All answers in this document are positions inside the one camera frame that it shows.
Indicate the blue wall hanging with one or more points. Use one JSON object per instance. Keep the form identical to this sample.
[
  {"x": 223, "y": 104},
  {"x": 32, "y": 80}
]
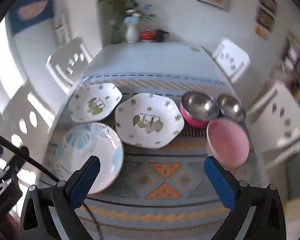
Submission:
[{"x": 27, "y": 10}]

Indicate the white carved wall shelf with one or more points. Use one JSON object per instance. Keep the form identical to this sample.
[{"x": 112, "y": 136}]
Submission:
[{"x": 62, "y": 28}]

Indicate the red lidded teacup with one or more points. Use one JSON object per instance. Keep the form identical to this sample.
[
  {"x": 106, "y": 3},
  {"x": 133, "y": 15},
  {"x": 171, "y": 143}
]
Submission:
[{"x": 147, "y": 35}]

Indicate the window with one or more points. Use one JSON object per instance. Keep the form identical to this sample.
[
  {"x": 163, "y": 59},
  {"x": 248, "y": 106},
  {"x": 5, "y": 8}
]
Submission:
[{"x": 5, "y": 62}]

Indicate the small framed picture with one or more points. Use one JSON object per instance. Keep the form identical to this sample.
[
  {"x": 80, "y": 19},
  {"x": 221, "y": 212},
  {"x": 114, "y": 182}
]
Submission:
[
  {"x": 265, "y": 20},
  {"x": 268, "y": 2}
]

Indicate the blue steel bowl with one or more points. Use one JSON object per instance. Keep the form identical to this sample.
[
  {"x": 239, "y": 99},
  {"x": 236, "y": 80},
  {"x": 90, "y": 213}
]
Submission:
[{"x": 231, "y": 107}]

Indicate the pink steel bowl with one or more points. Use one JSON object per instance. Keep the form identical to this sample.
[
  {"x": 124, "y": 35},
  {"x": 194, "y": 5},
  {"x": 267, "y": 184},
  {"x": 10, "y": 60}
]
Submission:
[{"x": 200, "y": 107}]

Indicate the small white clover plate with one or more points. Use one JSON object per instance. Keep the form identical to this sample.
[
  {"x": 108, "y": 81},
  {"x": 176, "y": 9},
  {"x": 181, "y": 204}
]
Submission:
[{"x": 90, "y": 97}]

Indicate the dark lidded mug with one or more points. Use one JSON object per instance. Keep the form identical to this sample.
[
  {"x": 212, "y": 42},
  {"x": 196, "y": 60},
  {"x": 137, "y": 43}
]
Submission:
[{"x": 161, "y": 35}]

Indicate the white plate with blue leaves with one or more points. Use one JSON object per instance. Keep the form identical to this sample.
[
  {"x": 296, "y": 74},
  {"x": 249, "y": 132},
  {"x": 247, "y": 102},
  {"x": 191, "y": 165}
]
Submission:
[{"x": 90, "y": 140}]

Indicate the glass vase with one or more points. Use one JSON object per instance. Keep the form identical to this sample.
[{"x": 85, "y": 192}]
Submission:
[{"x": 116, "y": 33}]

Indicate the white ribbed vase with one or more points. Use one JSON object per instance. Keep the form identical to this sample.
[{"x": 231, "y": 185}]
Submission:
[{"x": 131, "y": 33}]

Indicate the patterned table mat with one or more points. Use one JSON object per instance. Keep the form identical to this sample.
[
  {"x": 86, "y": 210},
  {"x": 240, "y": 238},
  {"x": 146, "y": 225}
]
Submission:
[{"x": 165, "y": 160}]

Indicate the large white clover plate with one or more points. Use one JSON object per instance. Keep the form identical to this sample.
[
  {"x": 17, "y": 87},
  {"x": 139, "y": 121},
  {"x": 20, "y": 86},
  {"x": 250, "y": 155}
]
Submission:
[{"x": 152, "y": 110}]

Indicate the yellow tassels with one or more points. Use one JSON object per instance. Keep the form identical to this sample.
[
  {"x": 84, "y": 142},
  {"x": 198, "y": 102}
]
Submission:
[{"x": 261, "y": 33}]

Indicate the dried green plant bunch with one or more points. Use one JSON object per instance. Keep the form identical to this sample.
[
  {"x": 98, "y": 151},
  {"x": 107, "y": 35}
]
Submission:
[{"x": 115, "y": 0}]

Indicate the pink ceramic bowl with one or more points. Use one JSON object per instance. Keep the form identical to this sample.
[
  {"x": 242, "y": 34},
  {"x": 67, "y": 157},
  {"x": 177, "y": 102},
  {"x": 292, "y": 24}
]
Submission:
[{"x": 227, "y": 140}]

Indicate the blue and white flowers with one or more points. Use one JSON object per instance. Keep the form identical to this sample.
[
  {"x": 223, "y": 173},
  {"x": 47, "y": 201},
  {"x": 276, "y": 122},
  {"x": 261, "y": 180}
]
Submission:
[{"x": 137, "y": 12}]

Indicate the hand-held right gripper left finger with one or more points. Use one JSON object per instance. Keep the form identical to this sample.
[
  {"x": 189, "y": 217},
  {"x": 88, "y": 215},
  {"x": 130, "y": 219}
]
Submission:
[{"x": 85, "y": 180}]

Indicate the white chair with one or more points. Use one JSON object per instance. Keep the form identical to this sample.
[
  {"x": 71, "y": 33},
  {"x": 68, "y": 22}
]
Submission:
[
  {"x": 230, "y": 52},
  {"x": 277, "y": 125},
  {"x": 65, "y": 65},
  {"x": 15, "y": 110}
]

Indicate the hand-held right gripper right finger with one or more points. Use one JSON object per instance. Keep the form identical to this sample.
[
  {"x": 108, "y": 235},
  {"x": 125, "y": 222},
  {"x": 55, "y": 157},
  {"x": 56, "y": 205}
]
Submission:
[{"x": 220, "y": 182}]

